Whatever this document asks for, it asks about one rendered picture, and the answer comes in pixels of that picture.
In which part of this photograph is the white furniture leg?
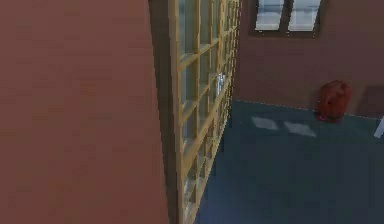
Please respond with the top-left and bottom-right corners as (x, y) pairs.
(373, 115), (384, 139)

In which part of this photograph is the light wooden lattice shelf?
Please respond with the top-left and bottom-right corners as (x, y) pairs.
(167, 0), (242, 224)

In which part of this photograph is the small white shelf object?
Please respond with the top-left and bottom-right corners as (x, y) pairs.
(215, 72), (226, 96)

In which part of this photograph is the dark framed window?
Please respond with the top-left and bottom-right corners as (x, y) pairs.
(249, 0), (328, 38)

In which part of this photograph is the red rounded bag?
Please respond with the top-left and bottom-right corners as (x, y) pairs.
(314, 79), (353, 124)

